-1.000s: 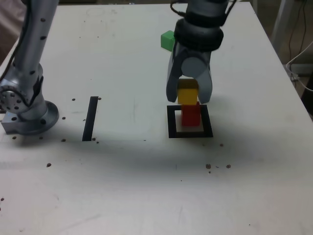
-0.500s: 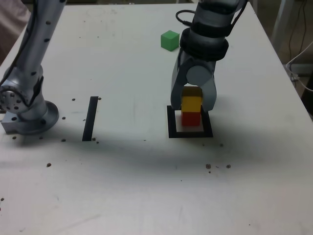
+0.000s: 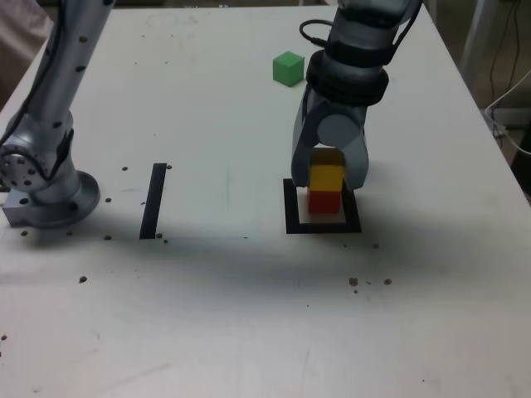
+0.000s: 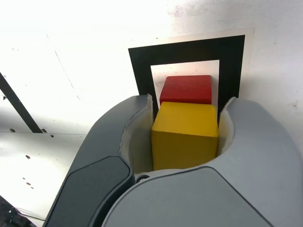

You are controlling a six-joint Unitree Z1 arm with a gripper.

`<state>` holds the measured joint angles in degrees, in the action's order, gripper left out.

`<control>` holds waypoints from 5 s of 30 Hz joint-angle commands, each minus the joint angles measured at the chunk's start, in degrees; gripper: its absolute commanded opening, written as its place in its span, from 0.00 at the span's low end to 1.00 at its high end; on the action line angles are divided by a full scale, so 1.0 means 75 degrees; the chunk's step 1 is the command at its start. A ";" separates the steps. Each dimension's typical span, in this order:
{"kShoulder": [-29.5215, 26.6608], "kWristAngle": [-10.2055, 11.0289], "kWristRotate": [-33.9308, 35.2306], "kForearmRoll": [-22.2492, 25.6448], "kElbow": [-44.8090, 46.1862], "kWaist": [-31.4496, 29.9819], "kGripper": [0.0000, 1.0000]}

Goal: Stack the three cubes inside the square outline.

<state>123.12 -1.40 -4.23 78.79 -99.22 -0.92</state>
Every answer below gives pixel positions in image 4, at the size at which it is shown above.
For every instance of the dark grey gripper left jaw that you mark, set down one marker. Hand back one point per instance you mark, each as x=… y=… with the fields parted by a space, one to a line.
x=99 y=146

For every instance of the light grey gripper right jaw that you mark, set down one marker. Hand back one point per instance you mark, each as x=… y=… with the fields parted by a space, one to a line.
x=201 y=201

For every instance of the yellow cube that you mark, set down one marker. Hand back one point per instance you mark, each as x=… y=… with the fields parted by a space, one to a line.
x=184 y=137

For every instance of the red cube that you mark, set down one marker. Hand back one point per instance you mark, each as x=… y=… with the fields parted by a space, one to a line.
x=187 y=88

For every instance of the black tape square outline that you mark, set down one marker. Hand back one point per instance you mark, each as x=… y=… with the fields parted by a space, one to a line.
x=139 y=71

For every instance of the black tape strip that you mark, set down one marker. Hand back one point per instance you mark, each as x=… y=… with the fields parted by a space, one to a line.
x=19 y=106

